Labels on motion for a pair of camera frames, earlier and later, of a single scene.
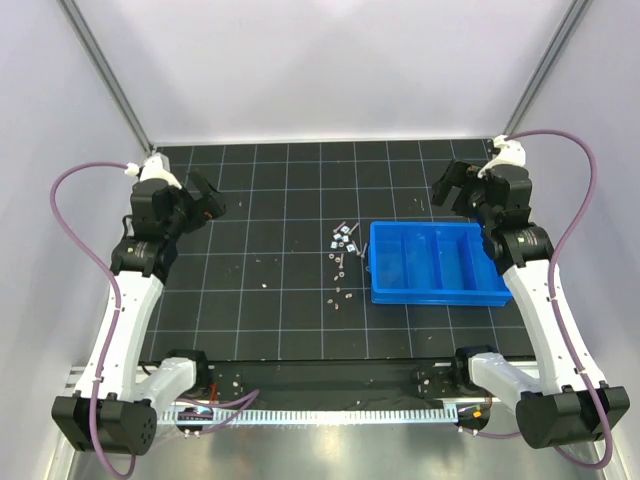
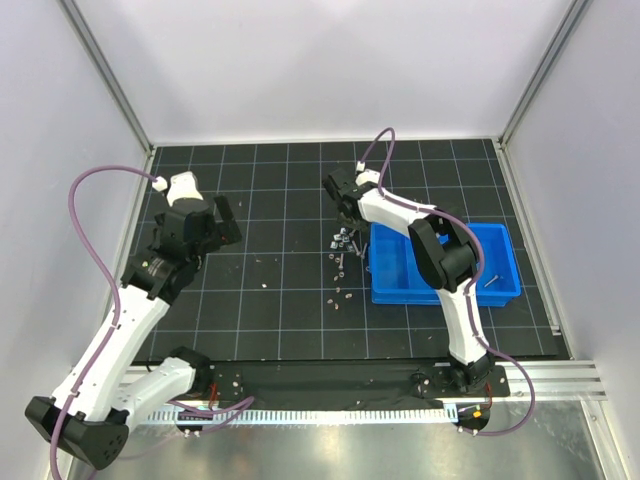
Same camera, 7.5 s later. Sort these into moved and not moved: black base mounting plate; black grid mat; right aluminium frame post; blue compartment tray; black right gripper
Moved: black right gripper
Not moved: black base mounting plate; right aluminium frame post; blue compartment tray; black grid mat
